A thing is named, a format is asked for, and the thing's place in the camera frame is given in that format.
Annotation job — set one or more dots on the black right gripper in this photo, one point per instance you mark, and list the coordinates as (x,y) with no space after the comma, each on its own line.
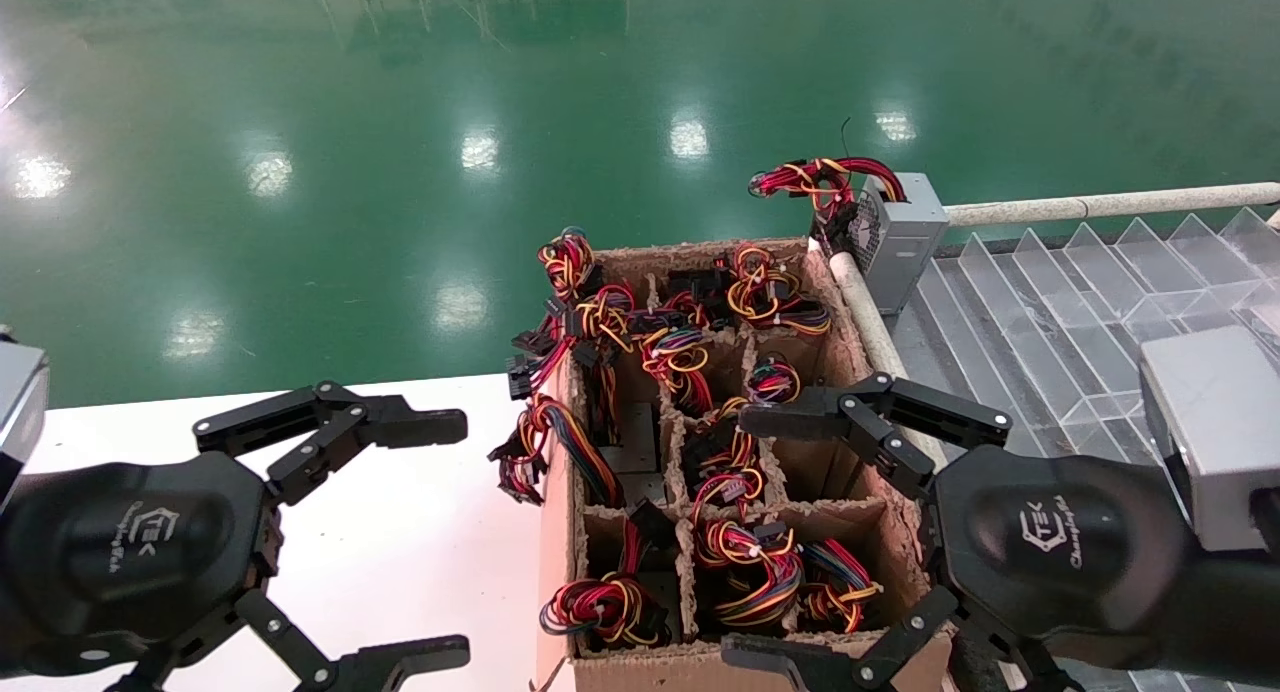
(1050,542)

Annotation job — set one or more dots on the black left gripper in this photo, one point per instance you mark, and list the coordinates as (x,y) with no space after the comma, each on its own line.
(130,552)

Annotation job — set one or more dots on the brown cardboard divider box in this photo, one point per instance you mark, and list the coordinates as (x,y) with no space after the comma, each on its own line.
(800,472)

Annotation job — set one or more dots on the white padded rack tube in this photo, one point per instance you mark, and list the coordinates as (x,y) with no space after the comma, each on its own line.
(865,312)
(1050,210)

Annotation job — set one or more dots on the clear acrylic divider tray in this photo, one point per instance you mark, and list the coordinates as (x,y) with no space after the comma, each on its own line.
(1050,322)

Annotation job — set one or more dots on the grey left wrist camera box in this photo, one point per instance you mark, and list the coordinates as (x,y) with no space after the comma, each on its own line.
(18,412)

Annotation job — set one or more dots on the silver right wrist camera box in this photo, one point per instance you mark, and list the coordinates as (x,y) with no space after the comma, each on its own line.
(1220,432)

